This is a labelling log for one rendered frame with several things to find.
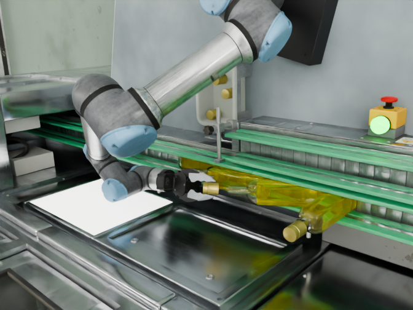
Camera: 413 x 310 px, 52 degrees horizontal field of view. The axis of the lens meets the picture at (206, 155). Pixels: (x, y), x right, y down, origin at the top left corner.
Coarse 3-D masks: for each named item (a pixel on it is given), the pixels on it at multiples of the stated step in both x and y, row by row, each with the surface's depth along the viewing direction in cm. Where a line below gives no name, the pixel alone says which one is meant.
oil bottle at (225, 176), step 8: (208, 168) 130; (216, 168) 130; (224, 168) 129; (216, 176) 127; (224, 176) 125; (232, 176) 124; (240, 176) 122; (248, 176) 121; (256, 176) 121; (224, 184) 126; (232, 184) 124; (240, 184) 123
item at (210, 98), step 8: (232, 72) 133; (232, 80) 134; (208, 88) 148; (216, 88) 148; (224, 88) 146; (232, 88) 135; (200, 96) 146; (208, 96) 149; (216, 96) 149; (232, 96) 135; (200, 104) 147; (208, 104) 150; (216, 104) 150; (224, 104) 148; (232, 104) 145; (200, 112) 148; (224, 112) 148; (232, 112) 146; (200, 120) 148; (208, 120) 148; (224, 120) 146
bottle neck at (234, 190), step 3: (231, 186) 116; (234, 186) 116; (237, 186) 116; (240, 186) 116; (243, 186) 116; (231, 189) 116; (234, 189) 116; (237, 189) 116; (240, 189) 115; (243, 189) 115; (231, 192) 116; (234, 192) 116; (237, 192) 115; (240, 192) 115; (243, 192) 115; (231, 195) 116; (234, 195) 116; (237, 195) 116; (240, 195) 116; (243, 195) 116
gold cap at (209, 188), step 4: (204, 184) 119; (208, 184) 119; (212, 184) 119; (216, 184) 119; (204, 188) 118; (208, 188) 118; (212, 188) 118; (216, 188) 118; (204, 192) 119; (208, 192) 119; (212, 192) 119; (216, 192) 118
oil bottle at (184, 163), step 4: (180, 160) 145; (184, 160) 143; (188, 160) 142; (192, 160) 141; (180, 164) 145; (184, 164) 144; (188, 164) 143; (192, 164) 141; (196, 164) 140; (200, 164) 139; (204, 164) 137; (208, 164) 136; (212, 164) 135; (184, 168) 144; (188, 168) 143; (192, 168) 142; (200, 168) 139; (204, 168) 138
